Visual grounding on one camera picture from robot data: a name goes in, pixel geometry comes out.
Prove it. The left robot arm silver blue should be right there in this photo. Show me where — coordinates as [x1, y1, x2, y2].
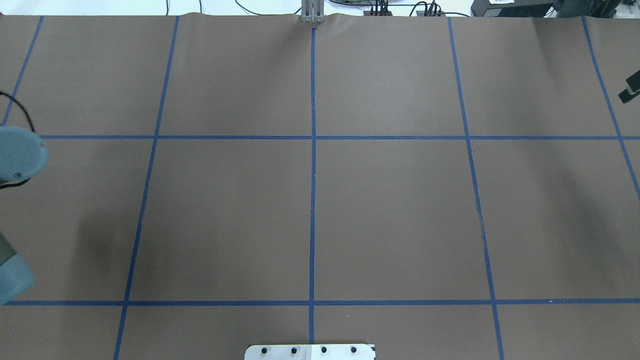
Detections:
[0, 125, 50, 306]

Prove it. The black box with label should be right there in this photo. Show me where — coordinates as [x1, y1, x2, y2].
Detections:
[470, 0, 555, 18]

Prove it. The aluminium frame post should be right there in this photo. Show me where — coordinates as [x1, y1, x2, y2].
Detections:
[299, 0, 326, 24]

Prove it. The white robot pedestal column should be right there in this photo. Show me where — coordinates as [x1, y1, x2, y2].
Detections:
[244, 343, 377, 360]

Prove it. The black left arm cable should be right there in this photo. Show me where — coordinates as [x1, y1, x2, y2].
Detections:
[0, 92, 37, 191]

